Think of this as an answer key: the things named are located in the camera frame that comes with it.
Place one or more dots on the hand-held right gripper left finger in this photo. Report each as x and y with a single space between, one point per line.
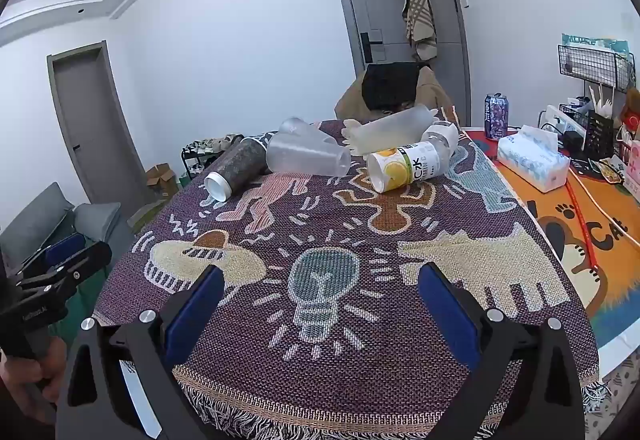
195 315

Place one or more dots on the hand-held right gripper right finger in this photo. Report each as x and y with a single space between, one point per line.
450 315

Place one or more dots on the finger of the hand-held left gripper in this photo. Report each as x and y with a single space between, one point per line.
87 257
65 247

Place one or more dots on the dark brown cup white rim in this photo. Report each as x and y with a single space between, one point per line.
235 167

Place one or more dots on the lemon print paper cup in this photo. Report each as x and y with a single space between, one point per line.
400 167

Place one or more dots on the wide frosted plastic cup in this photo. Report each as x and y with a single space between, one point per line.
307 155

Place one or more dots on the tall frosted plastic cup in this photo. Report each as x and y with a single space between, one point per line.
390 127

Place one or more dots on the small clear plastic cup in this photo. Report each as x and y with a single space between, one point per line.
297 126

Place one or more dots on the person's left hand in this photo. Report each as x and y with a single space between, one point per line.
30 380

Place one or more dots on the grey sofa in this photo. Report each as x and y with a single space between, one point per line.
40 220

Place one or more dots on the cardboard box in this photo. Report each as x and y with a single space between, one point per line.
161 177

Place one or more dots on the plain grey door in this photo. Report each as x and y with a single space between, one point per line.
90 120

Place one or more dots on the purple printed blanket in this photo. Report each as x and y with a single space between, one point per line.
340 230

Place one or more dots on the orange cat print mat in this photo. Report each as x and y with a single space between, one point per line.
560 225

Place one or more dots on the black shoe rack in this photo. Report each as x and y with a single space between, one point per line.
200 157

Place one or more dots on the white tissue pack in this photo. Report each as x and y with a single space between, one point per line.
532 160

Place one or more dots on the clear plastic bottle white cap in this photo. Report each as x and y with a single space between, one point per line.
442 137

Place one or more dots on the purple drink can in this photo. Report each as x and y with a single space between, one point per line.
496 117

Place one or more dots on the white power strip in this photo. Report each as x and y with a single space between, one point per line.
557 120

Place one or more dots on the person in black hat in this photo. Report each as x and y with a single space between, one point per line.
432 92

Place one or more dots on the black mesh desk organizer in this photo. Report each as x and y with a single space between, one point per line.
597 132

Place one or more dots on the black bag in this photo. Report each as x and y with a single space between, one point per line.
390 85

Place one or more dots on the beige plaid scarf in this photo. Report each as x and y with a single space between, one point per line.
417 5

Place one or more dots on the grey door with lock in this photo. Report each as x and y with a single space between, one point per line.
370 10

